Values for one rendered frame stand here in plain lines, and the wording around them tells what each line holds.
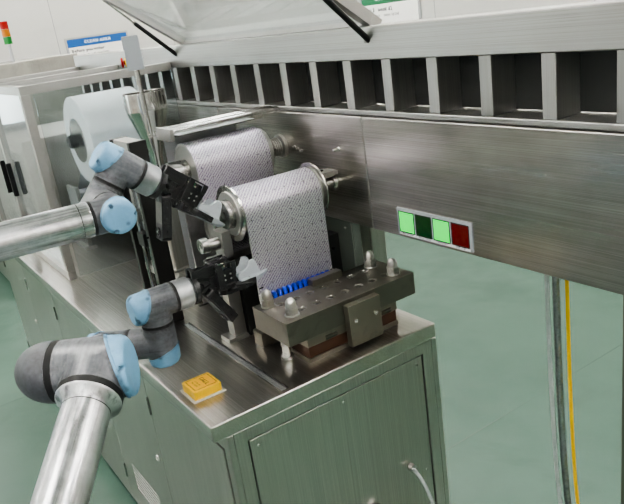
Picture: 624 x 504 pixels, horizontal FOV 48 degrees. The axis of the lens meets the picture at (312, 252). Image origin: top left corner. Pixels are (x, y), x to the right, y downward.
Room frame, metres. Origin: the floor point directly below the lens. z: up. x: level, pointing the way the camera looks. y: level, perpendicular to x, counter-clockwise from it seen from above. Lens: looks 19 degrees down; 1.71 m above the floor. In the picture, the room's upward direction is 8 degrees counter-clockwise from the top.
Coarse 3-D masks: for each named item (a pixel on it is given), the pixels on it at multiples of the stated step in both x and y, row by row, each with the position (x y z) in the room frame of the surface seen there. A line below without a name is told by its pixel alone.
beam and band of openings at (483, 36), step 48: (144, 48) 3.00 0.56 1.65; (192, 48) 2.54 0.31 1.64; (240, 48) 2.25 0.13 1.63; (288, 48) 2.02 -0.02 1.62; (336, 48) 1.83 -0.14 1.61; (384, 48) 1.67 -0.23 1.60; (432, 48) 1.54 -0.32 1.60; (480, 48) 1.42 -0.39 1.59; (528, 48) 1.32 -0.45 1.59; (576, 48) 1.24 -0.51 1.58; (192, 96) 2.72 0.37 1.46; (240, 96) 2.31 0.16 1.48; (288, 96) 2.05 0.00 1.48; (336, 96) 1.95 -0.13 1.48; (384, 96) 1.80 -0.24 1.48; (432, 96) 1.55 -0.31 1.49; (480, 96) 1.52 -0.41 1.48; (528, 96) 1.41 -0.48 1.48; (576, 96) 1.31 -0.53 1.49
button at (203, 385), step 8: (200, 376) 1.49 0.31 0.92; (208, 376) 1.48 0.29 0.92; (184, 384) 1.46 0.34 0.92; (192, 384) 1.46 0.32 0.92; (200, 384) 1.45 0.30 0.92; (208, 384) 1.44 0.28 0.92; (216, 384) 1.44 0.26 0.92; (192, 392) 1.42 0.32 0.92; (200, 392) 1.42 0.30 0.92; (208, 392) 1.43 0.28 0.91
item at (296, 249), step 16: (288, 224) 1.73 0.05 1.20; (304, 224) 1.76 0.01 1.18; (320, 224) 1.79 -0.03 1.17; (256, 240) 1.68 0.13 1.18; (272, 240) 1.70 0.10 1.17; (288, 240) 1.73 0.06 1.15; (304, 240) 1.76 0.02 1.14; (320, 240) 1.78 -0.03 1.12; (256, 256) 1.68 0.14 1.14; (272, 256) 1.70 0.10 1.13; (288, 256) 1.73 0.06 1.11; (304, 256) 1.75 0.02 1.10; (320, 256) 1.78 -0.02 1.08; (272, 272) 1.70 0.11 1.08; (288, 272) 1.72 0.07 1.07; (304, 272) 1.75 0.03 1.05; (320, 272) 1.77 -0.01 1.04; (272, 288) 1.69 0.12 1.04
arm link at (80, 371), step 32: (64, 352) 1.13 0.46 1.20; (96, 352) 1.12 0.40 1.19; (128, 352) 1.15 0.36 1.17; (64, 384) 1.07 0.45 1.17; (96, 384) 1.07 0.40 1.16; (128, 384) 1.10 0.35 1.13; (64, 416) 1.02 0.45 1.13; (96, 416) 1.03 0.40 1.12; (64, 448) 0.96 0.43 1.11; (96, 448) 0.99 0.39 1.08; (64, 480) 0.91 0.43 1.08
